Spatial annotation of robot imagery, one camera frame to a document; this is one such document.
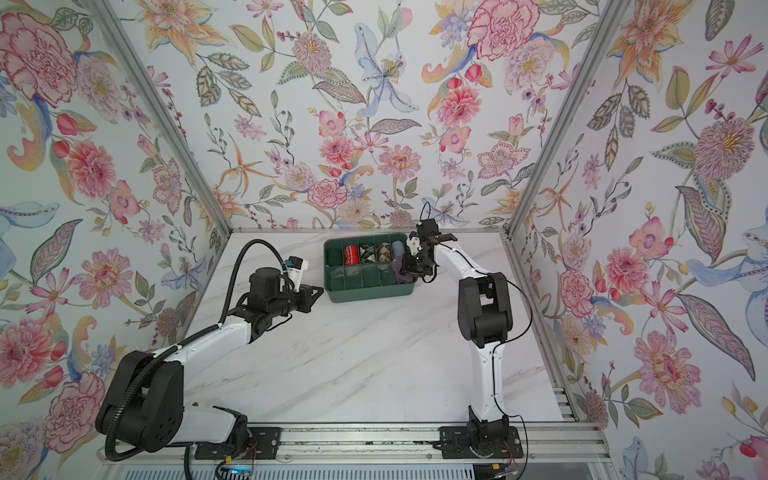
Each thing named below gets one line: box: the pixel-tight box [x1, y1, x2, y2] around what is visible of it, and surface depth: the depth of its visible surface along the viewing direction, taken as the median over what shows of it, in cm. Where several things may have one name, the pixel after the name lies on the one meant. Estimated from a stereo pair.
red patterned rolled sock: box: [344, 245, 360, 265], surface depth 109 cm
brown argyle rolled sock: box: [378, 242, 391, 262], surface depth 109 cm
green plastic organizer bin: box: [324, 233, 418, 303], surface depth 109 cm
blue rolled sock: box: [392, 240, 405, 257], surface depth 110 cm
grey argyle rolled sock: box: [360, 243, 377, 263], surface depth 109 cm
